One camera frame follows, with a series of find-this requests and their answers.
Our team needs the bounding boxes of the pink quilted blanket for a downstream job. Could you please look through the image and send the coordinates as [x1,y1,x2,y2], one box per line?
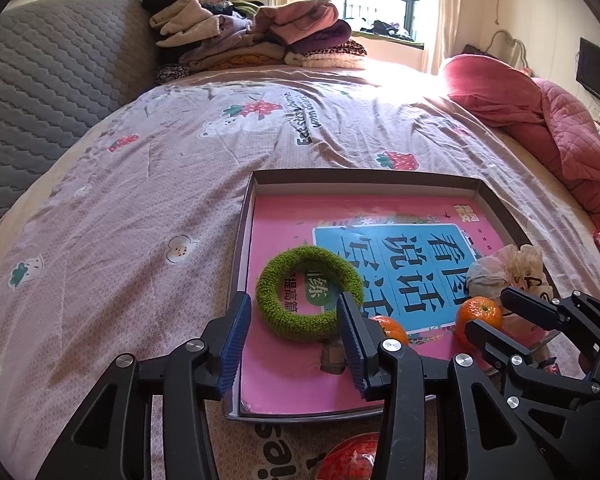
[500,77,600,241]

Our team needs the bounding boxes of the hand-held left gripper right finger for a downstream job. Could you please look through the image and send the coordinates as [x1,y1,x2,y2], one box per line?
[336,291,556,480]

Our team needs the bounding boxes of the straight cream curtain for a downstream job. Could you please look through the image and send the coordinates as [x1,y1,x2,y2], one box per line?
[420,0,463,76]

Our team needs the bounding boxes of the pink book with blue label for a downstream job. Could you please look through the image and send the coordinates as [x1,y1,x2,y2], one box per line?
[240,192,511,413]

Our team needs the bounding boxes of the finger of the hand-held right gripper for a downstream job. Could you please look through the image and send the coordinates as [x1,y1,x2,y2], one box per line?
[500,286,600,361]
[464,319,600,411]

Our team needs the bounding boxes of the orange mandarin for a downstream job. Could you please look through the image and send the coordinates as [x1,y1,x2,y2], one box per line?
[369,315,410,347]
[454,296,503,348]

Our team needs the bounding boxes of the barred window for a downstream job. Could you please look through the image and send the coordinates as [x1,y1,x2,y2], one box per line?
[307,0,426,46]

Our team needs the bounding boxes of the strawberry printed bed sheet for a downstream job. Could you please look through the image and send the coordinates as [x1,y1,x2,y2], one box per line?
[0,57,600,480]

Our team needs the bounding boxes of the red pillow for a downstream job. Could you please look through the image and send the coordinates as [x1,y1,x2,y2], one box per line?
[437,53,546,128]

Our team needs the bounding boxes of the dark clothes on windowsill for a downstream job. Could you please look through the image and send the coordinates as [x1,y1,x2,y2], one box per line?
[360,20,416,43]

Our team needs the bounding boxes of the red ball toy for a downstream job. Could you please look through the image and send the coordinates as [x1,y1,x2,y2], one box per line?
[316,432,381,480]

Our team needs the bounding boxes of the green knitted ring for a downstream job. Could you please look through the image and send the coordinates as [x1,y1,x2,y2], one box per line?
[256,247,363,339]

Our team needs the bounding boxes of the grey quilted headboard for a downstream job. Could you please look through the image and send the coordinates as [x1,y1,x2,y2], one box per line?
[0,0,161,246]

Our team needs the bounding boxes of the pile of folded clothes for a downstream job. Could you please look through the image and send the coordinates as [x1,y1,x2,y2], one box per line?
[141,0,368,72]

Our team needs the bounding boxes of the white wire rack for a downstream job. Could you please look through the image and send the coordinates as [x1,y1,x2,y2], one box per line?
[490,30,533,76]

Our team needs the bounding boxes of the white drawstring pouch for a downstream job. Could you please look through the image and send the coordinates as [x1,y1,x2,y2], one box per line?
[465,244,546,311]

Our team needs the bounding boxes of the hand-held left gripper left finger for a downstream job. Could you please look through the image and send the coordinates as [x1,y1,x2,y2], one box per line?
[35,291,253,480]

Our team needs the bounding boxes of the shallow cardboard box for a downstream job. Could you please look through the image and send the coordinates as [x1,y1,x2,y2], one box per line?
[223,170,556,420]

